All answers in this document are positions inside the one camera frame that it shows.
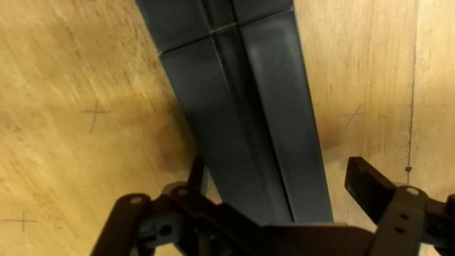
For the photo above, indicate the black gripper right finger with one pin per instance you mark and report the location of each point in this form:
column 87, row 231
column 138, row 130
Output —
column 403, row 221

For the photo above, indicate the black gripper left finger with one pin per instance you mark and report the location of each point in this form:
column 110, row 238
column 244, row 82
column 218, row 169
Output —
column 143, row 221

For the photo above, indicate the black grooved track piece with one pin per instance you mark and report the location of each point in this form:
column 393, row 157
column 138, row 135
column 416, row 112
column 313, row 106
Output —
column 180, row 18
column 265, row 142

